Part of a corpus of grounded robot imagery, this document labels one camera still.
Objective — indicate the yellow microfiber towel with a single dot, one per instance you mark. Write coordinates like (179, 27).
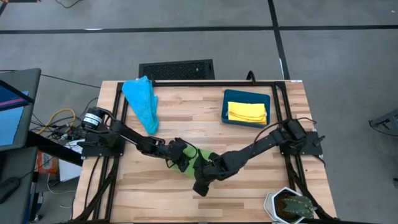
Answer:
(247, 112)

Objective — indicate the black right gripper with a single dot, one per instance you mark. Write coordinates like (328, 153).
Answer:
(210, 171)

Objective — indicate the green microfiber towel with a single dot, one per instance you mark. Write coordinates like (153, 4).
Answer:
(203, 154)

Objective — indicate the blue microfiber towel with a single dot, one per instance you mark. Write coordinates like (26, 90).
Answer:
(140, 99)

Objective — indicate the orange cardboard box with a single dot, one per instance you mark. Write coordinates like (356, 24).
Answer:
(46, 163)

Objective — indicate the black floor vent grille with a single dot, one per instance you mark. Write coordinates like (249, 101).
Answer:
(177, 70)

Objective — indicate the white hexagonal plant pot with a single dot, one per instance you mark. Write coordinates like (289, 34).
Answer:
(269, 202)

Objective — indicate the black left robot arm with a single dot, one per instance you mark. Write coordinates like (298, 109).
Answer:
(130, 135)

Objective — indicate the white box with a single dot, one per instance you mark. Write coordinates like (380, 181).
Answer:
(70, 171)

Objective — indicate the black aluminium table frame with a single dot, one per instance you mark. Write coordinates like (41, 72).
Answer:
(202, 83)

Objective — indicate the green cactus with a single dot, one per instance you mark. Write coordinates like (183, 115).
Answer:
(298, 207)

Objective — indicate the grey desk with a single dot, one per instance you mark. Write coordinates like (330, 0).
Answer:
(21, 168)

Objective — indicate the teal plastic bin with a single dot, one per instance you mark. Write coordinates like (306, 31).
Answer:
(245, 96)

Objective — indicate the grey monitor with blue screen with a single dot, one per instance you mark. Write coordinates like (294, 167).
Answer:
(28, 93)

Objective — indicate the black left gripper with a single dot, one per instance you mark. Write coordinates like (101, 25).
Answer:
(177, 153)

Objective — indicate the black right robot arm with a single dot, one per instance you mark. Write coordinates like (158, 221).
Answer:
(248, 152)

